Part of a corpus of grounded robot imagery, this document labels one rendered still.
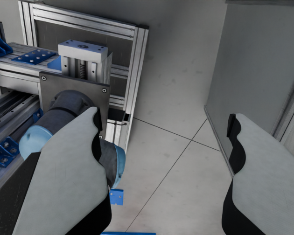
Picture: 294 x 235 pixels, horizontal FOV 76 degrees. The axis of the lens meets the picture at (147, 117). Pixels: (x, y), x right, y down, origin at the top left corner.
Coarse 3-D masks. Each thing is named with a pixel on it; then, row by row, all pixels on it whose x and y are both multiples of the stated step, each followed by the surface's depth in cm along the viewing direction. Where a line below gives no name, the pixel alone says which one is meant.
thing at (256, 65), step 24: (240, 24) 107; (264, 24) 83; (288, 24) 67; (240, 48) 105; (264, 48) 82; (288, 48) 67; (216, 72) 146; (240, 72) 104; (264, 72) 81; (288, 72) 66; (216, 96) 144; (240, 96) 103; (264, 96) 80; (216, 120) 141; (264, 120) 79
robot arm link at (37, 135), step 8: (48, 112) 52; (56, 112) 52; (64, 112) 53; (40, 120) 49; (48, 120) 48; (56, 120) 49; (64, 120) 50; (32, 128) 46; (40, 128) 45; (48, 128) 46; (56, 128) 47; (24, 136) 44; (32, 136) 43; (40, 136) 43; (48, 136) 44; (24, 144) 44; (32, 144) 44; (40, 144) 43; (24, 152) 45
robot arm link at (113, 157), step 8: (104, 144) 51; (112, 144) 53; (104, 152) 49; (112, 152) 50; (120, 152) 52; (104, 160) 48; (112, 160) 49; (120, 160) 50; (112, 168) 49; (120, 168) 49; (112, 176) 49; (120, 176) 50; (112, 184) 50
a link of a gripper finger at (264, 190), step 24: (240, 120) 10; (240, 144) 9; (264, 144) 9; (240, 168) 8; (264, 168) 7; (288, 168) 7; (240, 192) 6; (264, 192) 6; (288, 192) 6; (240, 216) 6; (264, 216) 6; (288, 216) 6
